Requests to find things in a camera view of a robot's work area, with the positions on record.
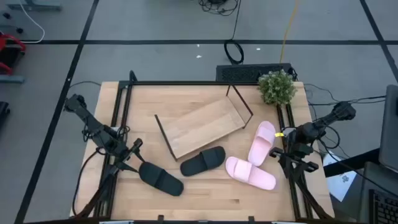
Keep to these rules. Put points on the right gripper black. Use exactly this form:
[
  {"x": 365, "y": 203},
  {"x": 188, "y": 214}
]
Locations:
[{"x": 298, "y": 146}]

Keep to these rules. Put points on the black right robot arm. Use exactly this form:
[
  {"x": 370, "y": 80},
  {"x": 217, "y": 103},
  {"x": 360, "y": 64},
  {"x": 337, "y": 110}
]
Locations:
[{"x": 329, "y": 118}]

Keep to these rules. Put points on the black keyboard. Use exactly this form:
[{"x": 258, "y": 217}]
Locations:
[{"x": 385, "y": 208}]

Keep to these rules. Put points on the red cart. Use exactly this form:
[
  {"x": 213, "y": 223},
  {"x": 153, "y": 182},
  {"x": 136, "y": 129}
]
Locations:
[{"x": 3, "y": 42}]

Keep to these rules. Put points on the black caster wheel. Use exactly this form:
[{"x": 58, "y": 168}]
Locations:
[
  {"x": 20, "y": 30},
  {"x": 6, "y": 15}
]

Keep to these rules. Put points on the black chair base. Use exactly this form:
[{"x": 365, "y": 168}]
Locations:
[{"x": 3, "y": 109}]

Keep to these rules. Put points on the short grey stand foot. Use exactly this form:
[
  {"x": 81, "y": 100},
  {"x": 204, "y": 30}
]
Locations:
[{"x": 11, "y": 79}]

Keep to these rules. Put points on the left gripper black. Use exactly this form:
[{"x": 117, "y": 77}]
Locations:
[{"x": 129, "y": 152}]

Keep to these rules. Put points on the pink slide sandal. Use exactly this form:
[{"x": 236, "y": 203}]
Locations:
[
  {"x": 248, "y": 172},
  {"x": 262, "y": 143}
]

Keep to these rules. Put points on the black slide sandal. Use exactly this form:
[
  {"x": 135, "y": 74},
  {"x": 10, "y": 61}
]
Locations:
[
  {"x": 202, "y": 161},
  {"x": 160, "y": 179}
]

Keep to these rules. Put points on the grey monitor back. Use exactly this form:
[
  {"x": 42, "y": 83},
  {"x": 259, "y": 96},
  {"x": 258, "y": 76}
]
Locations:
[{"x": 390, "y": 130}]

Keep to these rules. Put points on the white paper sheet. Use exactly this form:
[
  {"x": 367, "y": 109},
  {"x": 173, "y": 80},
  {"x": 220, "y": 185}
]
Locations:
[{"x": 340, "y": 183}]

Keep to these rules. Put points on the black metal table frame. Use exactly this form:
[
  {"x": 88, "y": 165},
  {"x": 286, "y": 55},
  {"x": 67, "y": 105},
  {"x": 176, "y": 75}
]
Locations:
[{"x": 199, "y": 83}]

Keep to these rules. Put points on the black perforated computer case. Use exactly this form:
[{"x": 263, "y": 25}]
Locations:
[{"x": 242, "y": 73}]

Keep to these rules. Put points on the green potted plant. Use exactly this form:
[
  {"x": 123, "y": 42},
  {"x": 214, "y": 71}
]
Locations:
[{"x": 276, "y": 88}]

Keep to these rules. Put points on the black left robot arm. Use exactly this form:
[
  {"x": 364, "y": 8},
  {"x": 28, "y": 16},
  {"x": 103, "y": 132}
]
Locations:
[{"x": 93, "y": 126}]

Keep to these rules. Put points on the black desk bar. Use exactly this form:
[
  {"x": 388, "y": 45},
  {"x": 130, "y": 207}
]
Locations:
[{"x": 351, "y": 163}]

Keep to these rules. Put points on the long grey stand foot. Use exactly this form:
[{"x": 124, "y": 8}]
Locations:
[{"x": 34, "y": 5}]

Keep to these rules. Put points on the yellow tape tag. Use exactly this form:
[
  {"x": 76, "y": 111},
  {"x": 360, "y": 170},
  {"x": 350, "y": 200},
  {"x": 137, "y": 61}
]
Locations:
[{"x": 279, "y": 135}]

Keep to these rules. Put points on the wooden shelf black metal frame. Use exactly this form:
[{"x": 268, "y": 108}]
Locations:
[{"x": 202, "y": 126}]

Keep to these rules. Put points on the dark grey desk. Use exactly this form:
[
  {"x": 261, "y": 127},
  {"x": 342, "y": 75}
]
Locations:
[{"x": 370, "y": 177}]

